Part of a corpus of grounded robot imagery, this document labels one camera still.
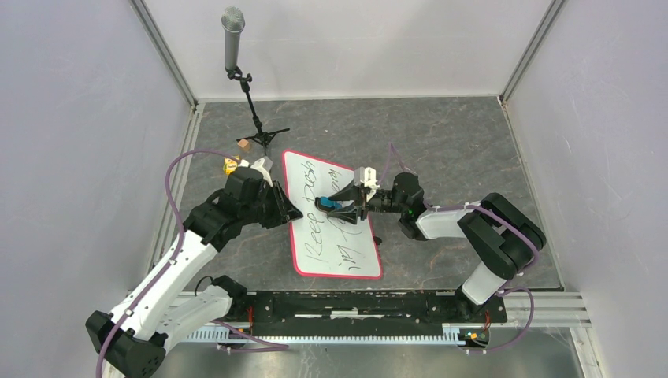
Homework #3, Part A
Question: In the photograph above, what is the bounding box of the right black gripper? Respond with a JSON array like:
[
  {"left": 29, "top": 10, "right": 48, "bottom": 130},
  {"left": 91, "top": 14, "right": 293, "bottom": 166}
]
[{"left": 326, "top": 180, "right": 406, "bottom": 226}]

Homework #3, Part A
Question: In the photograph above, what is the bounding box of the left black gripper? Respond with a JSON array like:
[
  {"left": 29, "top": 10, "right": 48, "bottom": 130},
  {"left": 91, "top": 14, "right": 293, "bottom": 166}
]
[{"left": 240, "top": 180, "right": 303, "bottom": 229}]

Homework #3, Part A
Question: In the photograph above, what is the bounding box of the blue whiteboard eraser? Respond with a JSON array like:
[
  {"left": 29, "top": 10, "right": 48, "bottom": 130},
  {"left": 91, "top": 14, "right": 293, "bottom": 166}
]
[{"left": 317, "top": 197, "right": 343, "bottom": 213}]

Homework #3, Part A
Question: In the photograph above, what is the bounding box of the pink framed whiteboard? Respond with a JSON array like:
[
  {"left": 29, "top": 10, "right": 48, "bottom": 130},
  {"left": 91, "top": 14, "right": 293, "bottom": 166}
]
[{"left": 282, "top": 150, "right": 383, "bottom": 280}]

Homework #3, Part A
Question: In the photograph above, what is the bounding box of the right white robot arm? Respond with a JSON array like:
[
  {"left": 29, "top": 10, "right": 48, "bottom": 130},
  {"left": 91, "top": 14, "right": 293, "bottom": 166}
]
[{"left": 314, "top": 168, "right": 547, "bottom": 321}]

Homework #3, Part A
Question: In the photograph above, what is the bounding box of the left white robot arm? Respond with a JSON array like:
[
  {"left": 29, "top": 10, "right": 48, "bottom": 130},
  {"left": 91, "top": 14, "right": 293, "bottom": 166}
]
[{"left": 85, "top": 167, "right": 302, "bottom": 377}]

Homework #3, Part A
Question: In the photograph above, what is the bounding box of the yellow owl toy block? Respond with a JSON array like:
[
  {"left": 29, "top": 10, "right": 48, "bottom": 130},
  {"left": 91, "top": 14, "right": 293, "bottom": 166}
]
[{"left": 222, "top": 155, "right": 241, "bottom": 176}]

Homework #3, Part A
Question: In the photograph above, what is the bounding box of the wooden cube near tripod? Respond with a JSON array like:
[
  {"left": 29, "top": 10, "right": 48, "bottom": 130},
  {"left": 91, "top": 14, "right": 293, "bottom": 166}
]
[{"left": 237, "top": 139, "right": 252, "bottom": 153}]

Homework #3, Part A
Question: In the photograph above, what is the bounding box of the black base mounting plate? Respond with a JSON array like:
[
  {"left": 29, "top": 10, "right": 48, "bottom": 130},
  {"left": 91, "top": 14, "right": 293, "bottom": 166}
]
[{"left": 223, "top": 290, "right": 507, "bottom": 337}]

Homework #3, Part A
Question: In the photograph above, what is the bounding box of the black microphone tripod stand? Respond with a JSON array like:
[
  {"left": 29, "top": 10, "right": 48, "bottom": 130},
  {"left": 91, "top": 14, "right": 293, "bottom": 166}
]
[{"left": 226, "top": 67, "right": 291, "bottom": 156}]

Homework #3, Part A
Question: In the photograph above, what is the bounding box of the silver microphone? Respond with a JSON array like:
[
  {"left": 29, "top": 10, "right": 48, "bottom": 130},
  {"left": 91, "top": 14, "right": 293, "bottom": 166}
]
[{"left": 221, "top": 6, "right": 246, "bottom": 72}]

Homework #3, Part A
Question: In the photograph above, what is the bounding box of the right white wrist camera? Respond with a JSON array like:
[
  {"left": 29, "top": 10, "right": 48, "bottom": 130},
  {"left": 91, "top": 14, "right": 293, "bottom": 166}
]
[{"left": 353, "top": 167, "right": 379, "bottom": 190}]

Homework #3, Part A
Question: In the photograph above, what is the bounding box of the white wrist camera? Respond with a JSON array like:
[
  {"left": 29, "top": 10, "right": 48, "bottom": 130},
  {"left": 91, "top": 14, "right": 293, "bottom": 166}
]
[
  {"left": 236, "top": 156, "right": 273, "bottom": 187},
  {"left": 353, "top": 167, "right": 379, "bottom": 190}
]

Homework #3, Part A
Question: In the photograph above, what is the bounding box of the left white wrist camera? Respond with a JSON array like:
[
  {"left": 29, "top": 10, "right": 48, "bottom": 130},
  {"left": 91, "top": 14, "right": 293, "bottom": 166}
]
[{"left": 236, "top": 156, "right": 273, "bottom": 187}]

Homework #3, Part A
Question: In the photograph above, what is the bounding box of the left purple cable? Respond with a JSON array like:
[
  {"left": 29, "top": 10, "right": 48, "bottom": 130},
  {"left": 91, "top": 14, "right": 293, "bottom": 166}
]
[{"left": 94, "top": 148, "right": 291, "bottom": 378}]

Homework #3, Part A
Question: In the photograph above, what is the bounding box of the aluminium frame rail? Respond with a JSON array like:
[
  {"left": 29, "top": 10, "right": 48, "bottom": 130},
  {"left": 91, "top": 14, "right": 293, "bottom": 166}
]
[{"left": 498, "top": 291, "right": 592, "bottom": 328}]

